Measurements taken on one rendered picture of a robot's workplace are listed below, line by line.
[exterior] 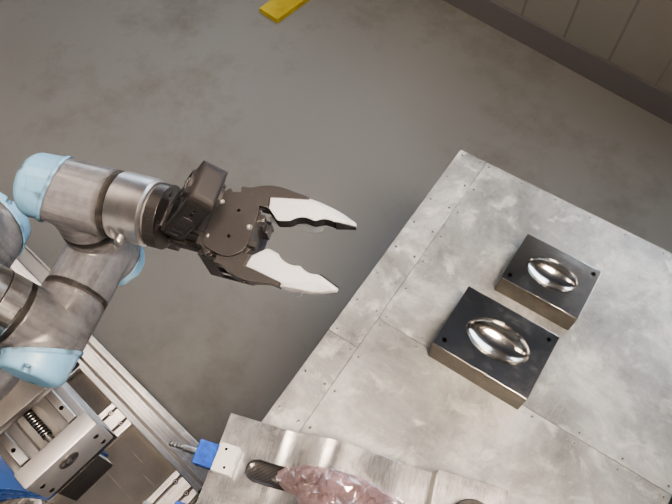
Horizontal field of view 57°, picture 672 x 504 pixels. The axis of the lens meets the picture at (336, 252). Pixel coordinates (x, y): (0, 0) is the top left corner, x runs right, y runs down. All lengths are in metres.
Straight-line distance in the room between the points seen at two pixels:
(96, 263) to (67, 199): 0.10
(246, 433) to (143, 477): 0.74
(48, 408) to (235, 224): 0.62
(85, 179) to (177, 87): 2.23
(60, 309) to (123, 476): 1.20
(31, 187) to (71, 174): 0.04
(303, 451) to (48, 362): 0.55
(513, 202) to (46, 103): 2.15
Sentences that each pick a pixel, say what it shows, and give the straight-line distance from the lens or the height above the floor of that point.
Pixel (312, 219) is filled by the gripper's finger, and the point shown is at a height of 1.46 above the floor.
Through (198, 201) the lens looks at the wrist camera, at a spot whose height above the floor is 1.54.
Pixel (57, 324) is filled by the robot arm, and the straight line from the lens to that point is 0.73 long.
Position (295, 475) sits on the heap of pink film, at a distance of 1.12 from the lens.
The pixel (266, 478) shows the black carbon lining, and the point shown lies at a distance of 1.16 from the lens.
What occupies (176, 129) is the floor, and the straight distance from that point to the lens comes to 2.74.
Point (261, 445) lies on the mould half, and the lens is 1.17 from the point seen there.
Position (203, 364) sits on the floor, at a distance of 2.16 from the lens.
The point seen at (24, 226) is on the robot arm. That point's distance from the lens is 1.04.
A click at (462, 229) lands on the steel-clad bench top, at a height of 0.80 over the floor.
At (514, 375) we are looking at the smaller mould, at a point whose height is 0.87.
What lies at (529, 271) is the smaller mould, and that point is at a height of 0.85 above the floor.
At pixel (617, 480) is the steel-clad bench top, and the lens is 1.31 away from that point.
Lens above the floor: 1.99
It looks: 60 degrees down
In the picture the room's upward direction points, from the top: straight up
